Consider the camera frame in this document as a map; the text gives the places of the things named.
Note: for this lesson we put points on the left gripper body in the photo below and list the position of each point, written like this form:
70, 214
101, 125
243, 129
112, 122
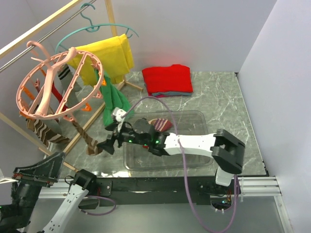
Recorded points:
32, 179

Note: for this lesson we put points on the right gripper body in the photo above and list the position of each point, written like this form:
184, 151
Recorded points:
129, 135

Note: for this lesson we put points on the brown striped sock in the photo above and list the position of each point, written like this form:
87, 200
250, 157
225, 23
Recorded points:
92, 144

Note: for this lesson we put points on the purple striped beige sock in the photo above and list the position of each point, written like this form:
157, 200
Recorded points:
160, 124

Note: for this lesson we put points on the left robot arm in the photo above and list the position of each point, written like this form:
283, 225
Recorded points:
27, 185

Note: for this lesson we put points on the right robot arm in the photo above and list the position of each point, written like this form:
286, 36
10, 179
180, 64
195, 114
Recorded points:
226, 149

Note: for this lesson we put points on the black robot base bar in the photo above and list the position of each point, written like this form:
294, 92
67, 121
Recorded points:
160, 190

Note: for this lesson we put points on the teal plastic hanger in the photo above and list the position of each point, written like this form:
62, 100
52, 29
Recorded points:
92, 28

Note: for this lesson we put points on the clear plastic tray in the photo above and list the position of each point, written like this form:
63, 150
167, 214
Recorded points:
190, 122

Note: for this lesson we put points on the green cloth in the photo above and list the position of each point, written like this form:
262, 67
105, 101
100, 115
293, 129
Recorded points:
113, 98

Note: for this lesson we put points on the grey folded shirt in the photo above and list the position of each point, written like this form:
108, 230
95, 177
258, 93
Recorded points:
167, 94

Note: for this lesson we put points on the red folded shirt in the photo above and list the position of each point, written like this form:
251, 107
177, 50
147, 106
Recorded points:
161, 80

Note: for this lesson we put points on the yellow cloth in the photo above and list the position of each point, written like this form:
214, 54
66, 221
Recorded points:
115, 55

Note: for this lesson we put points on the metal hanging rod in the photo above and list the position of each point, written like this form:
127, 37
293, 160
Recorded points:
24, 20

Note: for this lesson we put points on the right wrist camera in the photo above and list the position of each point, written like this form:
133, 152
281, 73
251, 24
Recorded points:
118, 116

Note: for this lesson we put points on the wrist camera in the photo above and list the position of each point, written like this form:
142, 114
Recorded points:
118, 116
4, 179

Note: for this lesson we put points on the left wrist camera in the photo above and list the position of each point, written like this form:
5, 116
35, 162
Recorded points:
4, 179

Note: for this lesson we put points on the wooden clothes rack frame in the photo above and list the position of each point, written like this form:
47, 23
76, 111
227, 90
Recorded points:
34, 30

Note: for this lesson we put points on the aluminium rail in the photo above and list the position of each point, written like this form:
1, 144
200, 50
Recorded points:
250, 187

